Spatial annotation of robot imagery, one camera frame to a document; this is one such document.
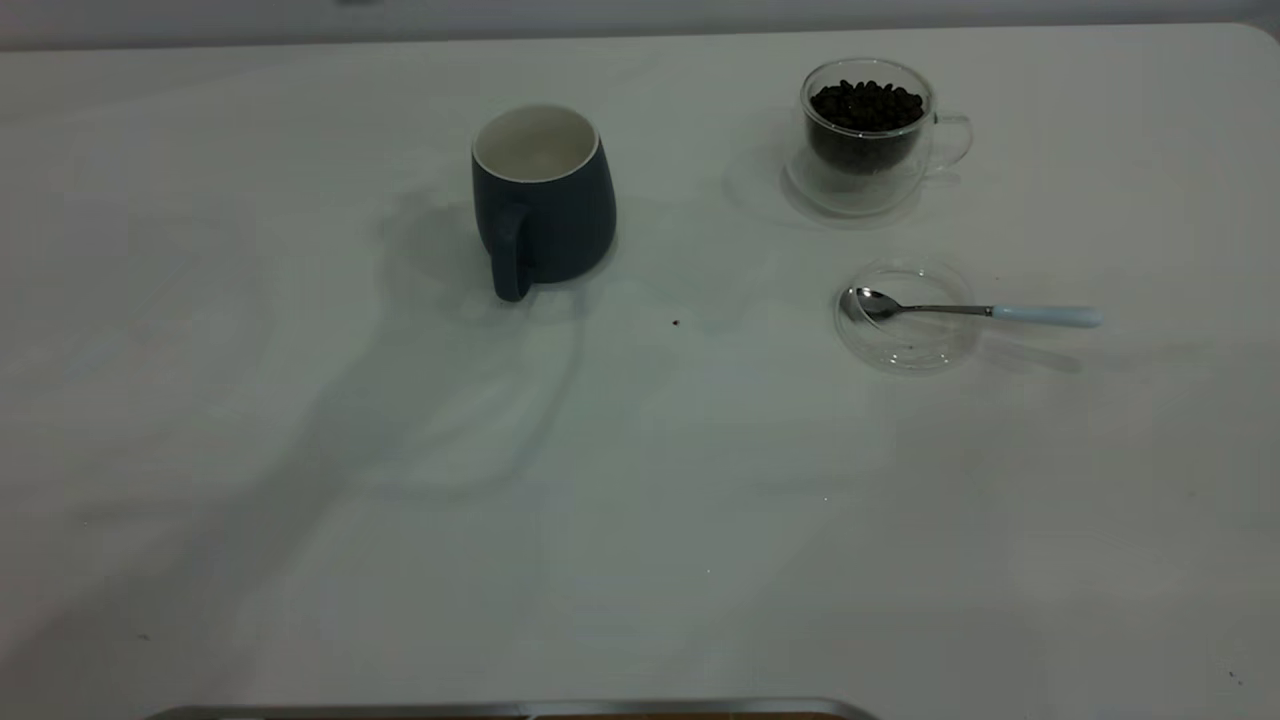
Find clear round glass saucer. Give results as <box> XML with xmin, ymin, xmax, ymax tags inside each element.
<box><xmin>835</xmin><ymin>260</ymin><xmax>981</xmax><ymax>374</ymax></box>

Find clear double-walled glass cup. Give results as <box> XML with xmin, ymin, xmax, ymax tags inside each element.
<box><xmin>785</xmin><ymin>57</ymin><xmax>974</xmax><ymax>217</ymax></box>

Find dark roasted coffee beans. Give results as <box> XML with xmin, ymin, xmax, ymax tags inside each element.
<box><xmin>808</xmin><ymin>79</ymin><xmax>926</xmax><ymax>173</ymax></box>

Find dark grey ceramic mug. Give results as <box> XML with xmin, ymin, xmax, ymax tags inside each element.
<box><xmin>471</xmin><ymin>104</ymin><xmax>618</xmax><ymax>304</ymax></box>

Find steel spoon with blue handle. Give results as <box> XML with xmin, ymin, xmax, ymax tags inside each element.
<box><xmin>840</xmin><ymin>287</ymin><xmax>1104</xmax><ymax>329</ymax></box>

